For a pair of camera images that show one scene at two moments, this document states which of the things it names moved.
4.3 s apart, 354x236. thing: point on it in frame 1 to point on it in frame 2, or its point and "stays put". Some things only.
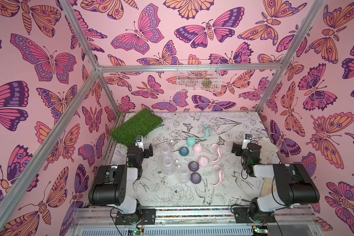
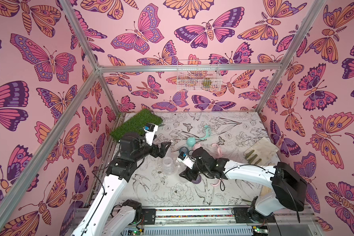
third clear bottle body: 184,176 stays put
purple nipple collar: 195,178 stays put
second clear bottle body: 168,168 stays put
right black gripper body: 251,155 to 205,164
